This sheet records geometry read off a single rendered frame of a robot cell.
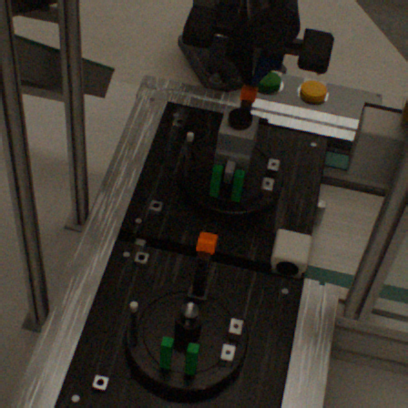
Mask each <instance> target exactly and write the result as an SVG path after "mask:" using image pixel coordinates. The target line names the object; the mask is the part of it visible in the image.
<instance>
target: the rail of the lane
mask: <svg viewBox="0 0 408 408"><path fill-rule="evenodd" d="M137 95H141V96H146V97H150V101H155V98H158V99H162V100H166V101H167V104H169V105H173V106H177V107H185V108H189V109H194V110H198V111H202V112H206V113H210V114H214V115H219V116H224V113H225V110H226V109H227V108H230V109H235V108H240V104H241V100H240V96H241V95H237V94H231V93H226V92H221V91H218V90H213V89H208V88H204V87H197V86H192V85H189V84H184V83H179V82H176V81H171V80H167V79H163V78H159V77H154V76H147V75H144V76H143V78H142V80H141V83H140V85H139V88H138V92H137V93H136V97H137ZM250 113H251V114H255V115H259V117H260V119H259V124H260V125H264V126H269V127H273V128H282V129H288V130H293V131H297V132H301V133H306V134H310V135H314V136H318V137H322V138H327V139H329V141H328V147H327V151H328V152H332V153H336V154H341V155H345V156H350V150H351V146H352V139H353V135H354V132H355V130H356V128H357V125H358V122H359V120H355V119H351V118H347V117H339V116H334V115H331V114H326V113H322V112H318V111H314V110H309V109H305V108H301V107H293V106H289V105H284V104H280V103H276V102H272V101H268V100H263V99H259V98H256V99H255V102H254V103H252V107H251V112H250Z"/></svg>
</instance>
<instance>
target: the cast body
mask: <svg viewBox="0 0 408 408"><path fill-rule="evenodd" d="M259 119H260V117H259V115H255V114H251V113H250V112H249V111H248V110H247V109H244V108H235V109H230V108H227V109H226V110H225V113H224V116H223V119H222V122H221V125H220V129H219V134H218V142H217V148H216V152H215V158H214V164H218V165H221V166H223V169H225V173H224V179H223V182H224V183H229V184H231V181H232V178H233V174H234V172H236V169H237V168H238V169H242V170H245V174H247V172H248V168H249V164H250V159H251V156H252V152H253V149H254V145H255V141H256V136H257V131H258V124H259Z"/></svg>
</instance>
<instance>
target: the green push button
mask: <svg viewBox="0 0 408 408"><path fill-rule="evenodd" d="M280 87H281V78H280V77H279V76H278V74H277V73H275V72H273V71H270V72H269V74H268V75H266V76H265V77H264V78H263V79H262V80H261V81H260V82H259V84H258V85H256V88H257V89H258V90H259V91H261V92H264V93H275V92H277V91H279V89H280Z"/></svg>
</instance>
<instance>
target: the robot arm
mask: <svg viewBox="0 0 408 408"><path fill-rule="evenodd" d="M239 14H240V18H239V23H238V24H235V23H231V22H226V21H220V18H221V10H219V9H217V8H212V7H207V6H204V5H194V6H193V7H191V9H190V12H189V16H188V18H187V21H186V24H185V25H184V28H183V32H182V42H183V44H185V45H188V46H195V47H200V48H204V49H208V48H209V47H210V46H211V44H212V38H213V36H218V37H223V38H228V48H227V51H226V54H225V58H226V60H228V61H231V62H233V63H234V65H235V67H236V68H237V69H238V70H239V72H240V75H241V79H242V81H243V84H244V85H247V86H252V87H256V85H258V84H259V82H260V81H261V80H262V79H263V78H264V77H265V76H266V75H268V74H269V72H270V71H272V70H280V69H281V64H282V62H283V58H284V56H285V54H286V55H290V56H298V57H299V58H298V63H297V65H298V67H299V69H303V70H307V71H311V72H315V73H319V74H324V73H326V72H327V70H328V66H329V64H330V60H331V55H332V47H333V43H334V36H333V35H332V34H331V33H326V32H322V31H317V30H313V29H309V28H306V29H305V33H304V36H303V39H300V38H296V37H297V36H298V34H299V32H300V31H301V21H300V13H299V6H298V0H240V9H239ZM253 47H257V48H261V49H262V50H261V53H260V58H259V61H258V63H257V65H256V67H255V70H254V73H253V75H252V66H253Z"/></svg>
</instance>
